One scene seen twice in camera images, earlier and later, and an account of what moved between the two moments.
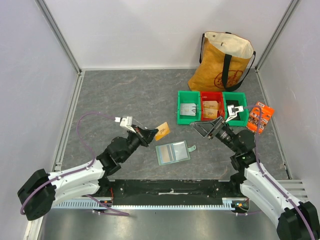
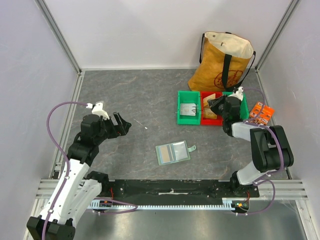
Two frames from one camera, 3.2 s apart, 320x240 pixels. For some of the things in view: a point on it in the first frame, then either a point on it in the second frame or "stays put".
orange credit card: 164,130 → 205,102
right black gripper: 216,128 → 220,104
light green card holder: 173,152 stays put
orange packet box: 267,112 stays put
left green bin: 188,106 stays put
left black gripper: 145,136 → 121,129
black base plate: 172,192 stays put
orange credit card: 165,153 stays put
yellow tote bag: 224,59 stays put
